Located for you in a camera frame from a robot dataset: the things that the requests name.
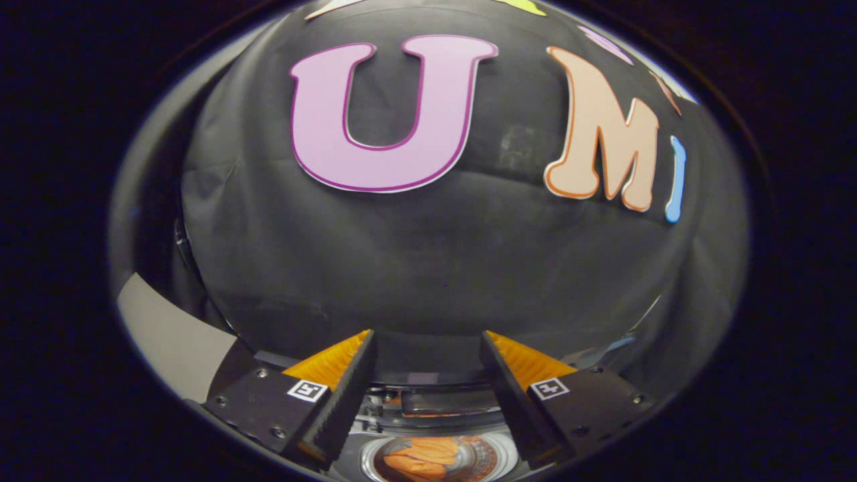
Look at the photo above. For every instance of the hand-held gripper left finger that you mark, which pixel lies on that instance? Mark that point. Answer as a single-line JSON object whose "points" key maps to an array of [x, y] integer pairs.
{"points": [[345, 398]]}

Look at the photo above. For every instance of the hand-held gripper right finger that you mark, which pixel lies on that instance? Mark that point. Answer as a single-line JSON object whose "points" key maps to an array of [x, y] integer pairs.
{"points": [[515, 398]]}

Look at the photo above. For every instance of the grey washing machine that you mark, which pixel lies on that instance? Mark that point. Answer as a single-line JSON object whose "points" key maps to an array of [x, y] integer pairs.
{"points": [[428, 418]]}

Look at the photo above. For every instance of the orange shirt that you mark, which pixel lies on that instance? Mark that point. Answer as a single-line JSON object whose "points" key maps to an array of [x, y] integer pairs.
{"points": [[422, 462]]}

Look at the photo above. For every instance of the black backdrop cloth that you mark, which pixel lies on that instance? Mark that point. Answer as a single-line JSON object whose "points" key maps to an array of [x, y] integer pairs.
{"points": [[435, 254]]}

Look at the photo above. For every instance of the black and white cabinet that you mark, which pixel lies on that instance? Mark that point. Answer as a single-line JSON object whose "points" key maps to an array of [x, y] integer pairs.
{"points": [[167, 335]]}

